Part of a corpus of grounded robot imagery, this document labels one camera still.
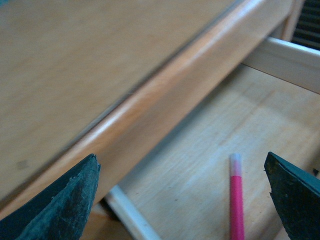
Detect pink marker white caps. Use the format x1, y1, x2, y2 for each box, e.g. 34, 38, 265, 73
229, 153, 245, 240

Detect wooden nightstand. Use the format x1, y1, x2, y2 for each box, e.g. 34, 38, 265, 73
0, 0, 306, 240

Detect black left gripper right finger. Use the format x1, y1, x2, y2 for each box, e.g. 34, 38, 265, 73
264, 152, 320, 240

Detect wooden drawer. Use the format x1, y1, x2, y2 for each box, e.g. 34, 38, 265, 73
104, 38, 320, 240

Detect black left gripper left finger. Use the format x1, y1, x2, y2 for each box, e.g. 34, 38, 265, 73
0, 154, 101, 240

